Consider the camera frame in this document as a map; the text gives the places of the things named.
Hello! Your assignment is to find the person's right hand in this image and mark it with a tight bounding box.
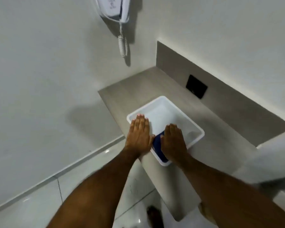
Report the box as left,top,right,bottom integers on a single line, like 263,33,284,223
160,123,189,165

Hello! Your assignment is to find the person's left forearm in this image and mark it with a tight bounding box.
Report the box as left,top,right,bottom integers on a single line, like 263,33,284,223
47,148,141,228

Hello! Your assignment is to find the person's right forearm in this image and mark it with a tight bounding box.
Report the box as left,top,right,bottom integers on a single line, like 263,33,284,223
173,155,285,228

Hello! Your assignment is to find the white ceramic fixture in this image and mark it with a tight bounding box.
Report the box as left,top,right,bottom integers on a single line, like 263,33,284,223
232,127,285,186

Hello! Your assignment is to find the white coiled telephone cord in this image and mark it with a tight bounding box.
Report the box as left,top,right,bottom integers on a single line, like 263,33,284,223
118,21,129,57

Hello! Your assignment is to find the white wall telephone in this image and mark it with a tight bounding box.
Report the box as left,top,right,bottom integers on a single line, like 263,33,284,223
95,0,131,23

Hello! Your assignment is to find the black wall plate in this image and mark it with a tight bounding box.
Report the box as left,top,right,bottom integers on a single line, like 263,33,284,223
185,74,208,99

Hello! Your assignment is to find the blue cloth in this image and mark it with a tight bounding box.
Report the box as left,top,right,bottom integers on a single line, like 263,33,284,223
152,130,169,163

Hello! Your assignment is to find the person's left hand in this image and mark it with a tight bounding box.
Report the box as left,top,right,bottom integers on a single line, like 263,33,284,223
124,114,155,158

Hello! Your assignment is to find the white plastic tray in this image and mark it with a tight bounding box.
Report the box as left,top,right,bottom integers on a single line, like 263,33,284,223
127,95,205,167

